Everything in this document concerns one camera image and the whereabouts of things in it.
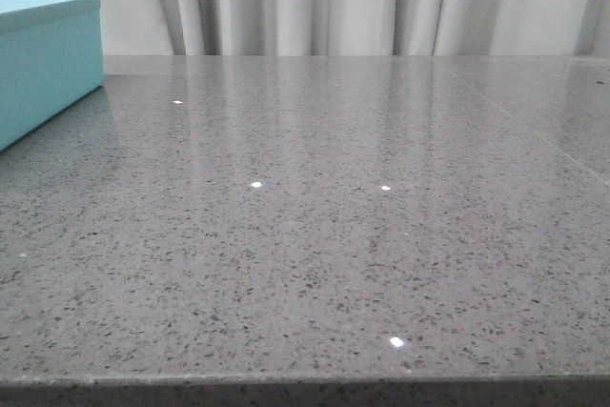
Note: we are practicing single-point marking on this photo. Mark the light blue storage box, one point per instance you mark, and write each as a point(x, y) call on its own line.
point(51, 56)

